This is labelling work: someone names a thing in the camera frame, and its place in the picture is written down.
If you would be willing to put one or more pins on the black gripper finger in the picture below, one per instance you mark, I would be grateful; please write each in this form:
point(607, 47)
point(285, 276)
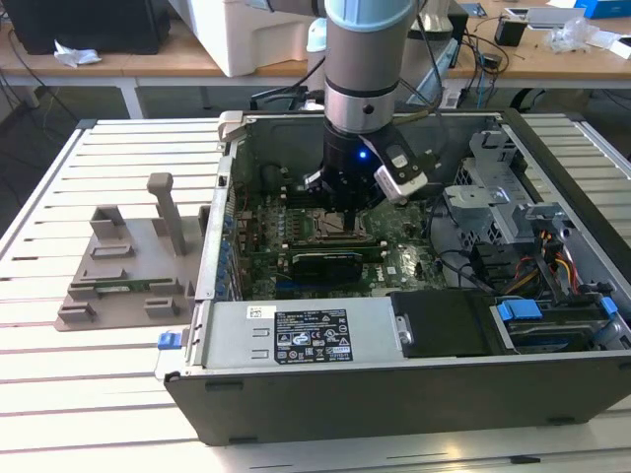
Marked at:
point(347, 222)
point(353, 222)

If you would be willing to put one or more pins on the silver green CPU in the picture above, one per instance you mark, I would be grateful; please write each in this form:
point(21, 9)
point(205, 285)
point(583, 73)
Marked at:
point(331, 224)

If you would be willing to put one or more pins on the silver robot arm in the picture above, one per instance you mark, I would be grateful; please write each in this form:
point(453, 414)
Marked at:
point(362, 64)

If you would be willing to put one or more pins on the CPU socket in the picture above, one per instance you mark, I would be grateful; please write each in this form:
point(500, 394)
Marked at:
point(367, 234)

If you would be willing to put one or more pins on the black graphics card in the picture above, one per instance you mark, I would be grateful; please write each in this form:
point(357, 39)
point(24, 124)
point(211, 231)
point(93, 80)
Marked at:
point(325, 268)

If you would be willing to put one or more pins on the green motherboard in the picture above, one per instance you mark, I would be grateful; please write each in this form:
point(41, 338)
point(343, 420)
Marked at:
point(409, 256)

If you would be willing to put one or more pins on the black label sticker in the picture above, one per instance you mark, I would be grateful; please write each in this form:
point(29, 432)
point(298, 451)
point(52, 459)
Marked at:
point(310, 337)

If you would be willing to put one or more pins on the grey case latch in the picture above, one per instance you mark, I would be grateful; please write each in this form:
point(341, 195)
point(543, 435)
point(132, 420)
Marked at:
point(229, 125)

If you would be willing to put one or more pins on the silver disk bay cage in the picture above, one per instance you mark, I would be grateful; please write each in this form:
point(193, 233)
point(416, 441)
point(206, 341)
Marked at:
point(475, 197)

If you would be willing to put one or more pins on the pale blue teach pendant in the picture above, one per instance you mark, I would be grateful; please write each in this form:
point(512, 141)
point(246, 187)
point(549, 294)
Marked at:
point(439, 74)

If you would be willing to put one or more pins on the white code sticker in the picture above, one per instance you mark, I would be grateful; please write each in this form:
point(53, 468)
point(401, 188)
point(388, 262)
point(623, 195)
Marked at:
point(254, 313)

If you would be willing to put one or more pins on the black plastic drive cover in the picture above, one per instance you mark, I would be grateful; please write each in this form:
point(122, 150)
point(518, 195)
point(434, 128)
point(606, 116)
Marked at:
point(443, 325)

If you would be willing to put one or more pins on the white printer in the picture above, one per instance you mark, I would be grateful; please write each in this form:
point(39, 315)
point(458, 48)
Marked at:
point(246, 44)

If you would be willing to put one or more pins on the silver metal power supply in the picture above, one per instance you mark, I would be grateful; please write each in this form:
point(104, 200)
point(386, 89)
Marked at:
point(227, 340)

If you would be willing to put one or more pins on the small black adapter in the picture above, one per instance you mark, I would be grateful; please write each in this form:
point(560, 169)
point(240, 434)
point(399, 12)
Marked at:
point(490, 60)

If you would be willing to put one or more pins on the hard disk in blue carrier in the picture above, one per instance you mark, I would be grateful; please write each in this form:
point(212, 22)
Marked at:
point(517, 310)

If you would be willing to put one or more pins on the black grey PC case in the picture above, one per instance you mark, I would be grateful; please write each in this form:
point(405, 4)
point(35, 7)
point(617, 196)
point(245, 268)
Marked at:
point(345, 409)

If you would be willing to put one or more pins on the grey parts rack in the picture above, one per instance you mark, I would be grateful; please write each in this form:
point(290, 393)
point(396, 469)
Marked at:
point(143, 251)

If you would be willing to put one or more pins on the blue case latch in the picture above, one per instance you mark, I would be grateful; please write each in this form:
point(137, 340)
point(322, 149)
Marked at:
point(166, 341)

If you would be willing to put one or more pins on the wooden desk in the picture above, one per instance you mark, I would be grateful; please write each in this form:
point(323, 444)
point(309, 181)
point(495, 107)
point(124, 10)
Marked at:
point(148, 61)
point(542, 61)

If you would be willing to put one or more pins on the silver flat device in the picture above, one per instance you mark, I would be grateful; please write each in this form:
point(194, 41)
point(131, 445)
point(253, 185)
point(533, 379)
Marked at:
point(552, 17)

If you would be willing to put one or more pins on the clear plastic bag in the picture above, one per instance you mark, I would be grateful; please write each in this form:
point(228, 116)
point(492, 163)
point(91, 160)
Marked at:
point(572, 37)

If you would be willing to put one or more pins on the large black box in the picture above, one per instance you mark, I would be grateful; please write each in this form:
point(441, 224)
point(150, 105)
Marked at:
point(89, 24)

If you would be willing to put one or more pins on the crumpled white paper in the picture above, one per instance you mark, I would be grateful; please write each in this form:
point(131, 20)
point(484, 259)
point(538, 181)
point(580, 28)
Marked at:
point(74, 55)

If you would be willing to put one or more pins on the small white box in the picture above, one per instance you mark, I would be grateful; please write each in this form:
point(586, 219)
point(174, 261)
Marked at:
point(622, 49)

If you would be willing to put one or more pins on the blue box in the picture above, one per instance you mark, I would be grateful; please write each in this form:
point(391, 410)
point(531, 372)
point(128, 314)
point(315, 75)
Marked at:
point(606, 7)

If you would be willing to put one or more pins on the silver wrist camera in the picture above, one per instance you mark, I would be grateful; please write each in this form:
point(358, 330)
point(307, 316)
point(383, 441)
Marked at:
point(401, 177)

